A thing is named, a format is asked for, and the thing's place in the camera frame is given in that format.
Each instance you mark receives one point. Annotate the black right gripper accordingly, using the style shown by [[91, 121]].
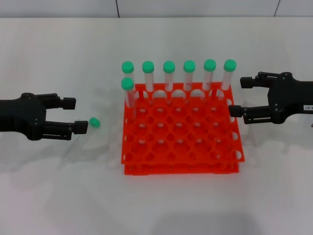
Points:
[[291, 98]]

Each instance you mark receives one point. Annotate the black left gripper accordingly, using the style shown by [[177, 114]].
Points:
[[19, 115]]

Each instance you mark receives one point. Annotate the clear test tube green cap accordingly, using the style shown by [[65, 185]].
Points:
[[230, 65], [169, 66], [148, 66], [189, 66], [128, 66], [127, 84], [94, 122], [209, 64]]

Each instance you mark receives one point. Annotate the orange plastic test tube rack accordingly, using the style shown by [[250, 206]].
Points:
[[183, 137]]

